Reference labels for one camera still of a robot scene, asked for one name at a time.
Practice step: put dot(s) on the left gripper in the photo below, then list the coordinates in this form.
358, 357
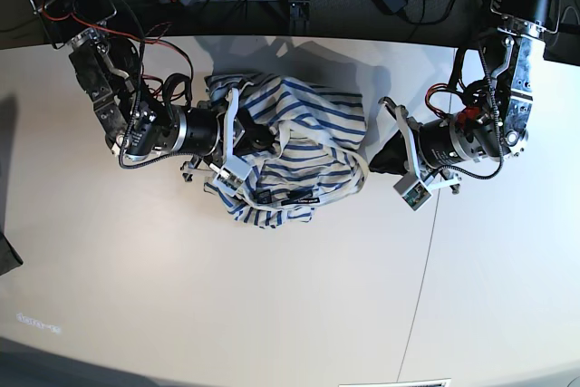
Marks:
433, 151

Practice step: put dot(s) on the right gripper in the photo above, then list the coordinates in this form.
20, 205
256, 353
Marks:
211, 136

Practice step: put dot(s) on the blue white striped T-shirt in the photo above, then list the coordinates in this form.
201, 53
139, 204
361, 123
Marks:
315, 158

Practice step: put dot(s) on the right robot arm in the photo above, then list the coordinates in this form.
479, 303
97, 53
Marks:
144, 126

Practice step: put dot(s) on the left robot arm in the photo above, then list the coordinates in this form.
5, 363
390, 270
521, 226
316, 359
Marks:
496, 75

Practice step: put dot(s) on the black tripod stand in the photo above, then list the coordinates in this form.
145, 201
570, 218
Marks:
478, 24

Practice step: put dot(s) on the dark object at left edge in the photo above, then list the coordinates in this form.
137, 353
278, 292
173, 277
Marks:
9, 258

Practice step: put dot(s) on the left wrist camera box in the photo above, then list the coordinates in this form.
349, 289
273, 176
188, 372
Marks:
413, 191

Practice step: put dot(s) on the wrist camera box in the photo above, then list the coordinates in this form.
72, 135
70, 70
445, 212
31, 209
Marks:
413, 191
232, 175

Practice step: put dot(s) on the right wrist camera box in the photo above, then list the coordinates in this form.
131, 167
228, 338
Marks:
232, 175

